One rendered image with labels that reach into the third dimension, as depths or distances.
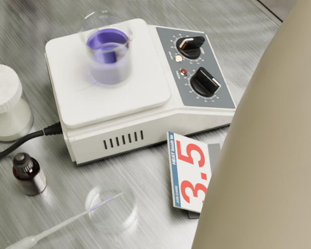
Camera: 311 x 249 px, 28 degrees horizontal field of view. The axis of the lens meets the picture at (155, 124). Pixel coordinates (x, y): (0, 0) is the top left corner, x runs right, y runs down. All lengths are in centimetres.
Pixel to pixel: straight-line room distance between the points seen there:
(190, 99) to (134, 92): 7
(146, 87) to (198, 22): 19
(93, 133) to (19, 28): 24
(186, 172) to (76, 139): 13
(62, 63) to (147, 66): 9
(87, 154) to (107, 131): 5
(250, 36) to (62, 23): 25
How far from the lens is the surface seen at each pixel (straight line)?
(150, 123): 68
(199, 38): 74
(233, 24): 83
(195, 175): 69
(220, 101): 71
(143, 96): 66
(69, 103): 67
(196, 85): 70
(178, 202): 65
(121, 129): 67
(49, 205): 71
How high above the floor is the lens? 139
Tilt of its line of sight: 59 degrees down
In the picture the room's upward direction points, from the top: 5 degrees counter-clockwise
